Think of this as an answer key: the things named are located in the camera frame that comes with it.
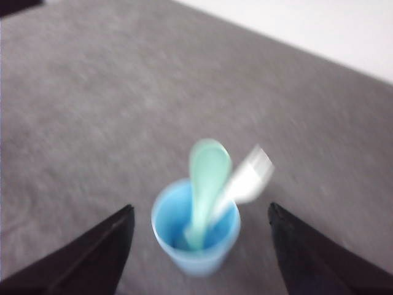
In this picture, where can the white plastic fork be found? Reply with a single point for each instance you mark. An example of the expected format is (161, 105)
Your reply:
(246, 183)

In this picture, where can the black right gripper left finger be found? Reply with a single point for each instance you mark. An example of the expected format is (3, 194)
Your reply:
(93, 263)

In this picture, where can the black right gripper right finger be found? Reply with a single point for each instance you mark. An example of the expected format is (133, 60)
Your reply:
(311, 263)

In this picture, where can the mint green plastic spoon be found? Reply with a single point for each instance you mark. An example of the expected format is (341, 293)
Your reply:
(209, 168)

